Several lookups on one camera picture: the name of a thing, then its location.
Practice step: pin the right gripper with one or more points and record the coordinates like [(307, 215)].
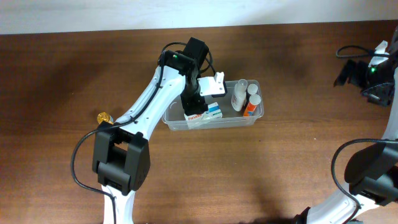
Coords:
[(354, 76)]

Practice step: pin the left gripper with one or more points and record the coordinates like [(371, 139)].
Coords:
[(193, 104)]

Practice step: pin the white Panadol box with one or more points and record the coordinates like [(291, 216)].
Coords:
[(196, 120)]

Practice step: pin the white spray bottle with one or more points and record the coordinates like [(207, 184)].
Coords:
[(238, 98)]

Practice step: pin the dark bottle white cap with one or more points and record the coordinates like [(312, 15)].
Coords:
[(252, 89)]

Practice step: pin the orange tube white cap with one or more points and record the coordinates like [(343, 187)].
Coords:
[(254, 101)]

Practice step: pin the small gold-lidded balm jar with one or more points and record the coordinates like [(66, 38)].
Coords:
[(104, 117)]

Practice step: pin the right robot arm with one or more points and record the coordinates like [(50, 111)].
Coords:
[(371, 173)]

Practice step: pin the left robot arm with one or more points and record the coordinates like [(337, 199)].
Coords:
[(121, 158)]

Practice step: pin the clear plastic container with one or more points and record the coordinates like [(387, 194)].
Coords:
[(175, 120)]

